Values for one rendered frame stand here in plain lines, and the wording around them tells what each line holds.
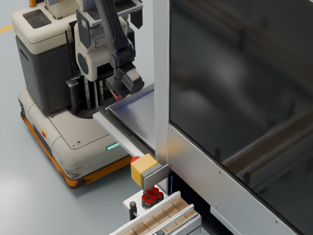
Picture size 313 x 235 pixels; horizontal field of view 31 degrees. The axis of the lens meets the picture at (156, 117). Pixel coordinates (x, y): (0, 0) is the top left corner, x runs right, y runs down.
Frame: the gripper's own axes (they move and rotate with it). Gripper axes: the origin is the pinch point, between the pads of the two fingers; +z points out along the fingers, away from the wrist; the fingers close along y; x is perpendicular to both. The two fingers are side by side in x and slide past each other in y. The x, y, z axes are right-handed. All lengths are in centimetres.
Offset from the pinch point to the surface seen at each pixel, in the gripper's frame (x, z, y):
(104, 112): -7.7, 0.9, 0.9
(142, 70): 83, 107, -78
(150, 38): 108, 112, -101
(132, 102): 4.7, 2.5, 2.4
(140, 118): 1.9, 0.9, 10.8
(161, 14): -13, -71, 28
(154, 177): -18.2, -16.9, 41.5
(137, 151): -9.3, -1.1, 22.9
